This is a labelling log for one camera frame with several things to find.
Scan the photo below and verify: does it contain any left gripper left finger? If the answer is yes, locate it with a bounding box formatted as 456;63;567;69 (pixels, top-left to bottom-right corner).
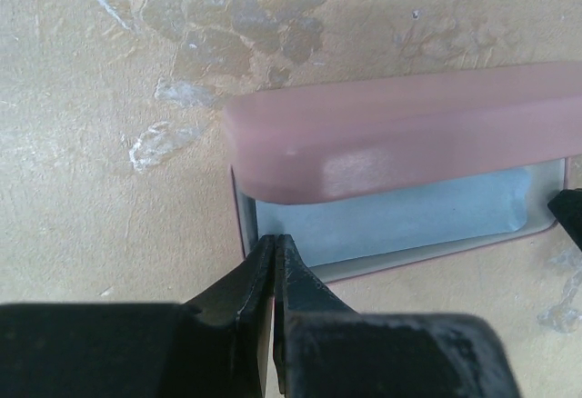
1;235;276;397

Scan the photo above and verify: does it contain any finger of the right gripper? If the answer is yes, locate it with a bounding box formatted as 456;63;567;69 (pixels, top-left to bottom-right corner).
547;188;582;250

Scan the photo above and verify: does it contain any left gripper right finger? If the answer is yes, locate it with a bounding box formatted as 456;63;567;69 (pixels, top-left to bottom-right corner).
273;235;520;397

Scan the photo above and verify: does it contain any blue cleaning cloth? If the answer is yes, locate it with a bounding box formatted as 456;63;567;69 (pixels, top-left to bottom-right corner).
256;168;531;266

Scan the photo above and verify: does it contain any pink glasses case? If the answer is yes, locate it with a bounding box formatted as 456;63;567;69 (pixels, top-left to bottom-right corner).
223;62;581;282

